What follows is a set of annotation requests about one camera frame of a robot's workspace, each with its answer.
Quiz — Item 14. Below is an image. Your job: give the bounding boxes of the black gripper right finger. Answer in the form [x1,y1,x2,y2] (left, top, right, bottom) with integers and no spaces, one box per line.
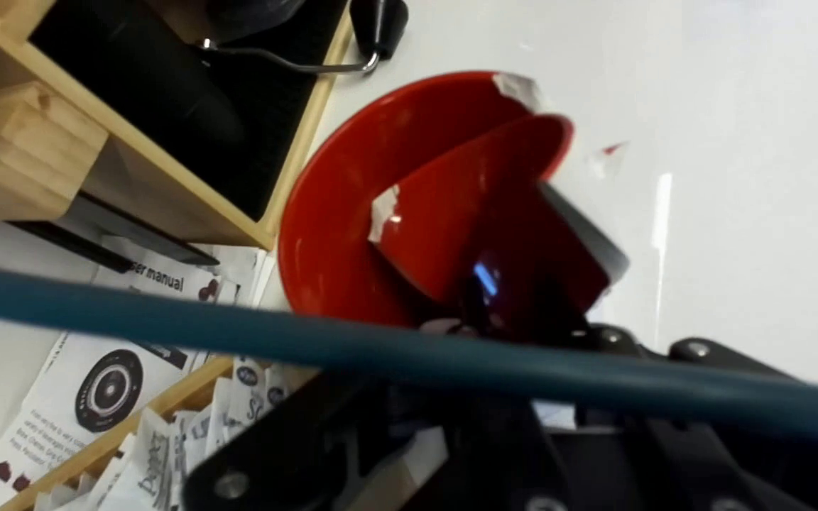
[427,317,818,511]

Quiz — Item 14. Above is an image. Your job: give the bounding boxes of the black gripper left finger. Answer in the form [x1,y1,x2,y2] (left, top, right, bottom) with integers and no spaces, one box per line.
[180,372,545,511]

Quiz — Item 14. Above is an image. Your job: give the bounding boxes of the red bowl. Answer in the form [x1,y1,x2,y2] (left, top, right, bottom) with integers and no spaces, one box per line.
[275,67,578,334]

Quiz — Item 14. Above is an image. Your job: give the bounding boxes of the white sugar packet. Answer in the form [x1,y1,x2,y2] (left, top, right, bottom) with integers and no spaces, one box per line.
[207,361,273,432]
[132,408,196,511]

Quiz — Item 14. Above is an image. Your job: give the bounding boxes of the white printed leaflet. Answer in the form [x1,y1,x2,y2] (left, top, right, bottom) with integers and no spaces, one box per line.
[0,237,275,511]

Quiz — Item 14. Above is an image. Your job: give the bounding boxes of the wooden countertop organizer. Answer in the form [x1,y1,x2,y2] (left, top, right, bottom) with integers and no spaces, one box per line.
[0,0,362,253]

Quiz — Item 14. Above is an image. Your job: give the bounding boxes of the thin blue cable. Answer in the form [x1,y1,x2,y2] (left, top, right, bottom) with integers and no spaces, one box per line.
[0,261,818,450]

